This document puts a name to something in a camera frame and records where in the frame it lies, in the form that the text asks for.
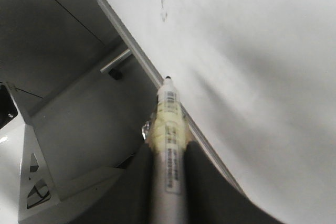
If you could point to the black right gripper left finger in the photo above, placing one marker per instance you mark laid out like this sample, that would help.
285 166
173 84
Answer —
127 201

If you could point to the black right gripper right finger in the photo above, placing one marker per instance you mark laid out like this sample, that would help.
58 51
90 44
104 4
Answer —
211 198

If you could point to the white taped whiteboard marker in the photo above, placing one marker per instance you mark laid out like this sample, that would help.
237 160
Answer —
167 141

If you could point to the silver metal rod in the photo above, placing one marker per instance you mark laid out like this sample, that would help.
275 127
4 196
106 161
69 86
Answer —
117 60

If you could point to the white whiteboard with aluminium frame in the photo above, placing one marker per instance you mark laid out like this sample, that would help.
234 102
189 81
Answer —
258 79

